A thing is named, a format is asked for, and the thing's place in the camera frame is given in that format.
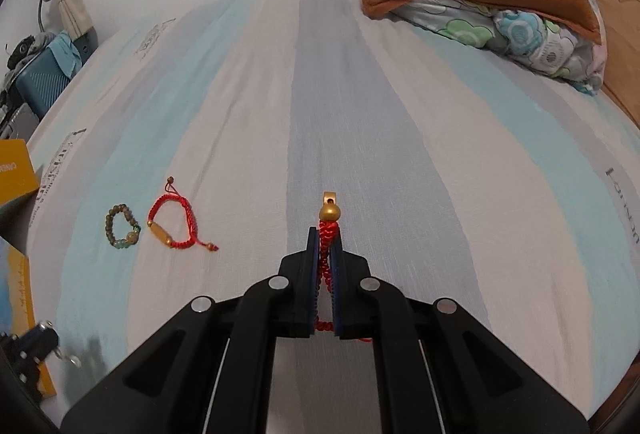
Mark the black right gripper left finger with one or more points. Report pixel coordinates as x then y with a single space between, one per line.
208 369

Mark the black bag on suitcase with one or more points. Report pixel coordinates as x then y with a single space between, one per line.
29 47

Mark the grey suitcase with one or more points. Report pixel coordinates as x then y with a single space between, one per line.
22 124

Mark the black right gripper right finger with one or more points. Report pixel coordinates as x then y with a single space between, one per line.
437 368

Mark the floral folded quilt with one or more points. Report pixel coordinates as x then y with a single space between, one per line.
548 48

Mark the teal suitcase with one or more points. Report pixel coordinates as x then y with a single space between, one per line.
42 80

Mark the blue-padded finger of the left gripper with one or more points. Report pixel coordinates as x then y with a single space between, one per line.
41 341

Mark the wooden bed headboard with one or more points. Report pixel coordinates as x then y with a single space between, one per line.
621 80

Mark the blue orange cardboard box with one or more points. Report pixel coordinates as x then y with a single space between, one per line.
18 183

